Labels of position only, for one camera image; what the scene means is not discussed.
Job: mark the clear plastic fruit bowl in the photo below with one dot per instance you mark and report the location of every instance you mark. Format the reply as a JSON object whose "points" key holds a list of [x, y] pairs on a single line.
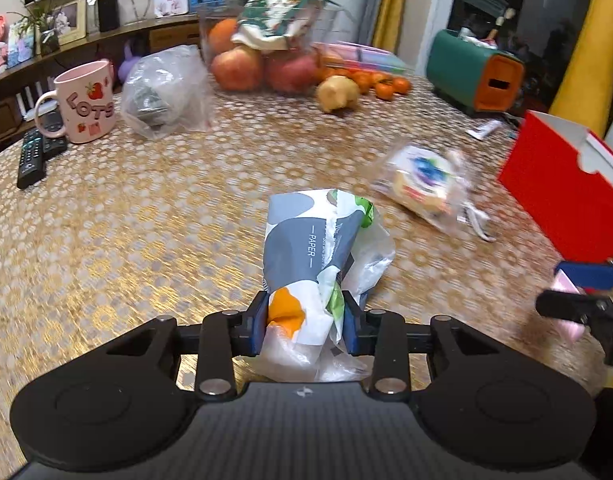
{"points": [[211, 15]]}

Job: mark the clear bag with blue label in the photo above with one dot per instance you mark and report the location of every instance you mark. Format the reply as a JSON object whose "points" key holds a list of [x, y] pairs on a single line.
{"points": [[421, 180]]}

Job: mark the clear plastic bag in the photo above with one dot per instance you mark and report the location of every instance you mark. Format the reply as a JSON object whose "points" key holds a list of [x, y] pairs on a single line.
{"points": [[164, 92]]}

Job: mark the green orange desk organizer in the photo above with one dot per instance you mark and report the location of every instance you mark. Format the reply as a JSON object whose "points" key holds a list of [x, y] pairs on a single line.
{"points": [[469, 72]]}

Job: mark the orange in bowl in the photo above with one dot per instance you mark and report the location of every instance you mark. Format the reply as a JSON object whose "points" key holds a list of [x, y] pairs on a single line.
{"points": [[223, 35]]}

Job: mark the yellow knobbly fruit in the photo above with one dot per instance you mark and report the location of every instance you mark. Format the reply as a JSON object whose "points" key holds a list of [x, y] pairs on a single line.
{"points": [[339, 94]]}

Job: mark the light pink packet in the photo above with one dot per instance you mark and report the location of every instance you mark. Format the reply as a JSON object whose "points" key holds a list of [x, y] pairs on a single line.
{"points": [[569, 327]]}

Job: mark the red cardboard shoe box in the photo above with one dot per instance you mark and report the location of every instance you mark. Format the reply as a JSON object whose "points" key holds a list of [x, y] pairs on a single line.
{"points": [[556, 190]]}

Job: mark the cream photo frame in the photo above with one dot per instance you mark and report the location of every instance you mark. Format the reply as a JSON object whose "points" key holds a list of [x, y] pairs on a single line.
{"points": [[69, 21]]}

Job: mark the black remote control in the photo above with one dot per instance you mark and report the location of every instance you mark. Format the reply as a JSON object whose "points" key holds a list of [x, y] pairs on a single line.
{"points": [[54, 144], [30, 160]]}

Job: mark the wooden television cabinet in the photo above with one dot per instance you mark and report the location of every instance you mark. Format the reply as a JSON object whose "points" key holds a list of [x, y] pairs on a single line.
{"points": [[6, 95]]}

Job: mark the white tube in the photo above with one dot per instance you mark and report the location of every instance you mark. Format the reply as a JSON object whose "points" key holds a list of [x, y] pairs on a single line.
{"points": [[485, 130]]}

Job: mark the yellow curtain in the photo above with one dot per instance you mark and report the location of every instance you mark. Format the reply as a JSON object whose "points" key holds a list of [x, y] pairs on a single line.
{"points": [[390, 5]]}

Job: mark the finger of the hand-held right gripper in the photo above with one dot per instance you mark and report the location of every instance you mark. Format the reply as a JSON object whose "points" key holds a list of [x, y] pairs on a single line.
{"points": [[571, 305], [586, 275]]}

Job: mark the small plant in glass vase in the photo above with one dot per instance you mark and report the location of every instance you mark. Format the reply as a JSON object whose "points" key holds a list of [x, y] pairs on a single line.
{"points": [[44, 25]]}

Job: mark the clear pastel plastic box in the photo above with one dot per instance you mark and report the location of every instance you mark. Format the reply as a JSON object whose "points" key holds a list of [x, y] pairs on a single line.
{"points": [[371, 55]]}

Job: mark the black speaker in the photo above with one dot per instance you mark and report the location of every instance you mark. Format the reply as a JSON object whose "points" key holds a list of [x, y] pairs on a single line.
{"points": [[108, 12]]}

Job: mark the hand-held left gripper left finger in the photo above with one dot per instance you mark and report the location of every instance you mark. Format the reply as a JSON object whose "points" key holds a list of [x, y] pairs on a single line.
{"points": [[259, 327]]}

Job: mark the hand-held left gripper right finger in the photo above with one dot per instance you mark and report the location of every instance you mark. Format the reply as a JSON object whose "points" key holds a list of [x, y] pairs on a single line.
{"points": [[350, 330]]}

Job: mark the pile of tangerines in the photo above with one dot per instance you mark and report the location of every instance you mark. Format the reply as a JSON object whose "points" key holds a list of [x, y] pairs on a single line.
{"points": [[376, 82]]}

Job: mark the white grey tissue packet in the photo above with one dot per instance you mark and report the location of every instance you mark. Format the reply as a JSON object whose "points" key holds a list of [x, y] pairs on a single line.
{"points": [[311, 260]]}

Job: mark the green white printed bag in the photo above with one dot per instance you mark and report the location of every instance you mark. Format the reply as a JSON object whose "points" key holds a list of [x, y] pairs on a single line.
{"points": [[281, 10]]}

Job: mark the red apple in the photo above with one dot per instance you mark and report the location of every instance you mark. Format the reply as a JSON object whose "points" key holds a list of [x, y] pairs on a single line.
{"points": [[292, 72], [237, 69]]}

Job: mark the pink strawberry mug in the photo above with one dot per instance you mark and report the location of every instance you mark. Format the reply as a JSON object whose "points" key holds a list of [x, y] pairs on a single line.
{"points": [[84, 105]]}

